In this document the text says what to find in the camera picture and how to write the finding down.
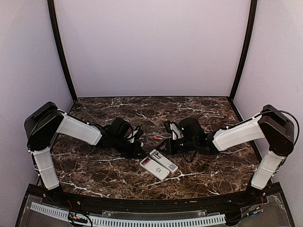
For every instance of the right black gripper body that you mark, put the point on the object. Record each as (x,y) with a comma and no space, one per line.
(177,149)

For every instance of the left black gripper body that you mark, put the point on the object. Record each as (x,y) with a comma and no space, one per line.
(121,143)

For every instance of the long white remote control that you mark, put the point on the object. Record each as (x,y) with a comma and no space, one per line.
(161,159)

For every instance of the small white remote control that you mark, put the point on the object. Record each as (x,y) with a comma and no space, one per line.
(156,169)

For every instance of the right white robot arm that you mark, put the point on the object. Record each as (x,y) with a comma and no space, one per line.
(279,128)

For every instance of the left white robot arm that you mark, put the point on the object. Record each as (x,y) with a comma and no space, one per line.
(48,122)

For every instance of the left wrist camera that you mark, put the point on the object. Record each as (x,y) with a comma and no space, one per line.
(135,134)

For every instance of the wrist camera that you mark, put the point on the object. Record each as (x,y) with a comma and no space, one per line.
(173,129)
(135,134)

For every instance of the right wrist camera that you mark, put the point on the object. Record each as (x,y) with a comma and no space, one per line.
(173,129)

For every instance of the black front table rail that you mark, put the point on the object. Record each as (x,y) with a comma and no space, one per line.
(224,203)

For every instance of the white slotted cable duct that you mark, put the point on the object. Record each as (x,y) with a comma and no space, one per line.
(128,219)

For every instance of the right black frame post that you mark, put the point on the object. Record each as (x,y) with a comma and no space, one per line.
(245,49)

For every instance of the black frame post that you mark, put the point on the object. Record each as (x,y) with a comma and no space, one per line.
(245,49)
(60,50)

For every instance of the left black frame post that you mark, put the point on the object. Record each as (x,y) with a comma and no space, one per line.
(60,50)

